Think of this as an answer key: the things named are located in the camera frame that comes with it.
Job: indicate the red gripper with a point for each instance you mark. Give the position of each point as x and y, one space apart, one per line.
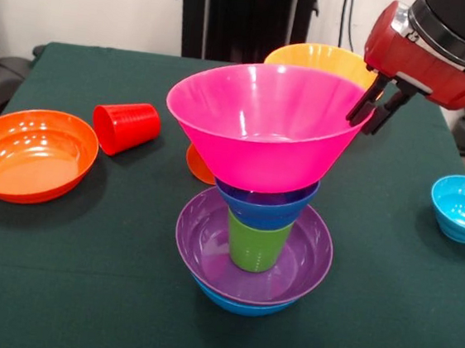
426 74

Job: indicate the large yellow bowl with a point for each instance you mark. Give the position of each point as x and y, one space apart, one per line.
323 59

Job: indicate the large pink bowl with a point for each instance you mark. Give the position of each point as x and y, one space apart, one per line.
260 143

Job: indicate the small dark blue bowl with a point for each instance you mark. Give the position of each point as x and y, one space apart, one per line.
266 211

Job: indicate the purple bowl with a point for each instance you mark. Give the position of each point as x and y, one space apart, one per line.
311 257

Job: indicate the green cup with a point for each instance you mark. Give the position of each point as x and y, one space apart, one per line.
256 247

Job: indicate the orange cup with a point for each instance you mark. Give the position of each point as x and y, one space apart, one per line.
198 166

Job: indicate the sky blue bowl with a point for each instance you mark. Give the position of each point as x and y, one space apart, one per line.
239 305

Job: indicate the red cup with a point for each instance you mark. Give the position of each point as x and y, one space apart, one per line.
127 127

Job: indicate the orange bowl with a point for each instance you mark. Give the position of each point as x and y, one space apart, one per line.
30 157

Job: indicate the small cyan ribbed bowl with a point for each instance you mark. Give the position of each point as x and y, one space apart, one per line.
463 211

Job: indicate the dark green tablecloth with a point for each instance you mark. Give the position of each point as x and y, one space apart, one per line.
78 291

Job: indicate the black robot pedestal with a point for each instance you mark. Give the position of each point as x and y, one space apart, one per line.
249 18

